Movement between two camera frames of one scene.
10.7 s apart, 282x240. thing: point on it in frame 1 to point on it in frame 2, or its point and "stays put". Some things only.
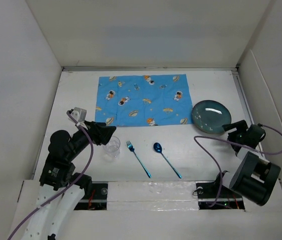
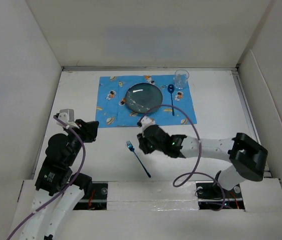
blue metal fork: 131,148 stays put
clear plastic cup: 111,150 to 181,77
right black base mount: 208,192 stays put
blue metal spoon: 158,148 to 171,89
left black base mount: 98,200 stays put
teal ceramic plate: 209,116 to 142,97
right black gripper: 241,126 to 143,144
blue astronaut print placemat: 144,100 stays put
